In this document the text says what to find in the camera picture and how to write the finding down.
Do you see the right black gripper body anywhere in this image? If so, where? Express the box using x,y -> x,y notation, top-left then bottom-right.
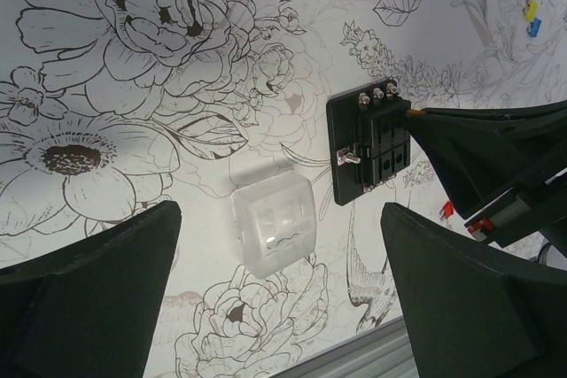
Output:
465,166 -> 566,270

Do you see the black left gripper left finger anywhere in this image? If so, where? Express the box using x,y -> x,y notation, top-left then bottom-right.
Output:
1,201 -> 182,377

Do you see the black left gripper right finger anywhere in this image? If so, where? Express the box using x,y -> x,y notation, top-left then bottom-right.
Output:
380,203 -> 566,377

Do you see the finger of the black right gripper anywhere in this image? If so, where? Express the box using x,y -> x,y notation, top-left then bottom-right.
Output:
406,103 -> 566,219

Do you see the red blade fuse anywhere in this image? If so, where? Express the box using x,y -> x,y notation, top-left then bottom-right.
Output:
439,201 -> 454,220

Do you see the black fuse box base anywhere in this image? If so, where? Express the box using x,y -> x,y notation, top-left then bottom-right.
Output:
326,79 -> 411,206

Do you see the blue blade fuse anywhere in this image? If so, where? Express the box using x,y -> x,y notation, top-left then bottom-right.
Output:
526,18 -> 542,38

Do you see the yellow blade fuse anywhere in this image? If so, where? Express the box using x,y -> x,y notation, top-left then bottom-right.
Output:
523,0 -> 539,22

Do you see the clear fuse box cover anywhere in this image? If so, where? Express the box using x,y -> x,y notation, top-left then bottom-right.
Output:
231,171 -> 316,279

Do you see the floral printed table mat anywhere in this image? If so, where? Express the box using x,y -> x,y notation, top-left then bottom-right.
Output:
1,0 -> 566,377

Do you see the aluminium frame rail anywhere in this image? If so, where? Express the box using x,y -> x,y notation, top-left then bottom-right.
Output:
274,317 -> 419,378

